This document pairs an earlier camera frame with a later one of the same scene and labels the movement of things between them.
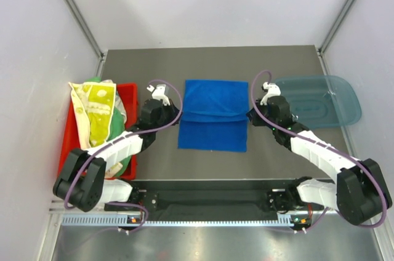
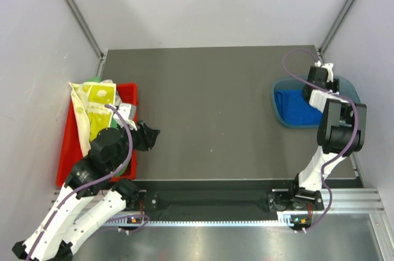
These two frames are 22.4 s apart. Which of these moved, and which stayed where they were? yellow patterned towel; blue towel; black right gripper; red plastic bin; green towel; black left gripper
Moved: black left gripper; black right gripper; blue towel
Stayed: red plastic bin; yellow patterned towel; green towel
